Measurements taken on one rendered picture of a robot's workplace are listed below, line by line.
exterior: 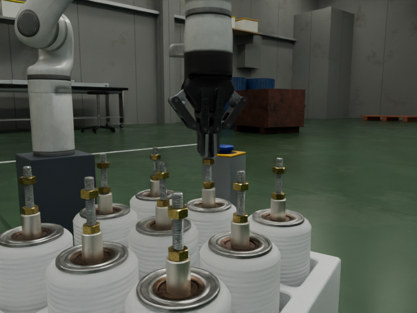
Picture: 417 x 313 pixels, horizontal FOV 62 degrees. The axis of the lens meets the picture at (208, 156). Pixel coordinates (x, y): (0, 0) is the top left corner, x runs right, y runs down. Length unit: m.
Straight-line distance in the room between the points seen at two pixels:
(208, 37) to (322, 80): 10.55
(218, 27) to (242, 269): 0.33
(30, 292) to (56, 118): 0.46
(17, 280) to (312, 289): 0.36
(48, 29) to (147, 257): 0.56
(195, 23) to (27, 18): 0.44
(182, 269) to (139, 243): 0.15
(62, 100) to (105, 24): 6.92
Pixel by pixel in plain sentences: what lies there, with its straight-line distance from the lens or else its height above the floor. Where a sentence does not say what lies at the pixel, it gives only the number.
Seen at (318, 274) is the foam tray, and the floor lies 0.18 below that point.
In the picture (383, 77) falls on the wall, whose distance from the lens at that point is 11.67.
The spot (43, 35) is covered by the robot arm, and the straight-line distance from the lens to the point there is 0.85.
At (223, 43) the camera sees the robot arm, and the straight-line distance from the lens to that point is 0.53.
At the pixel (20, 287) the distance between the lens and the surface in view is 0.48.
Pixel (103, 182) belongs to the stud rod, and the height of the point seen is 0.30.
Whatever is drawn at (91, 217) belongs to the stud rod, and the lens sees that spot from 0.39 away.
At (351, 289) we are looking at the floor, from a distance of 0.91.
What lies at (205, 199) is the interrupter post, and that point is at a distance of 0.57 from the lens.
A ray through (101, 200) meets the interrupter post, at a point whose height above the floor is 0.27.
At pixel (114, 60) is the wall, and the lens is 7.71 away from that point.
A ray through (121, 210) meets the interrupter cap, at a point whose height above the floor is 0.25.
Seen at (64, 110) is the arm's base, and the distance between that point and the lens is 0.86.
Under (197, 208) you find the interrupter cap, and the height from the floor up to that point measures 0.25.
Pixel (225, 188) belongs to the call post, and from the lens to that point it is 0.72.
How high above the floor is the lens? 0.42
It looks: 8 degrees down
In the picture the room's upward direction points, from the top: straight up
